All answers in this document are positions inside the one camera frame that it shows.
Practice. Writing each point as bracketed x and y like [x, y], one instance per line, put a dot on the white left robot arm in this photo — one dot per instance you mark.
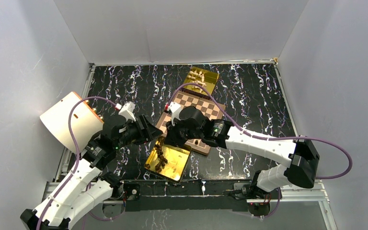
[85, 186]

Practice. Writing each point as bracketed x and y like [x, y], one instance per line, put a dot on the pile of dark chess pieces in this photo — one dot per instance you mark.
[160, 156]

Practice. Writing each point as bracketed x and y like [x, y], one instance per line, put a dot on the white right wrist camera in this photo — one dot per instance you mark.
[174, 109]

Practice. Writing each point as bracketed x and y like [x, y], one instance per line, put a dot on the gold tin with light pieces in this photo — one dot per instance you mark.
[211, 79]

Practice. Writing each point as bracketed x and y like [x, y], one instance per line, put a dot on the pile of light chess pieces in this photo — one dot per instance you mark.
[197, 77]

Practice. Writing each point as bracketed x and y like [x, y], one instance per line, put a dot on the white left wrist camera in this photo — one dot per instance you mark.
[127, 111]

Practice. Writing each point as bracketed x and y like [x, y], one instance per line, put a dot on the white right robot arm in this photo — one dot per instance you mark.
[297, 159]

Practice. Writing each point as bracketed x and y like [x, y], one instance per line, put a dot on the gold tin with dark pieces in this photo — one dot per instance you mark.
[177, 161]

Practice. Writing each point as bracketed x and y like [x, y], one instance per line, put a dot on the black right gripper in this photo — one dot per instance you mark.
[172, 138]

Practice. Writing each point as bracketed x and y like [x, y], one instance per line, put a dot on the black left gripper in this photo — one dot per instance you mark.
[148, 132]

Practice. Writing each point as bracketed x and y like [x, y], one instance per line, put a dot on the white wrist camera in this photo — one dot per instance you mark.
[127, 111]
[174, 109]

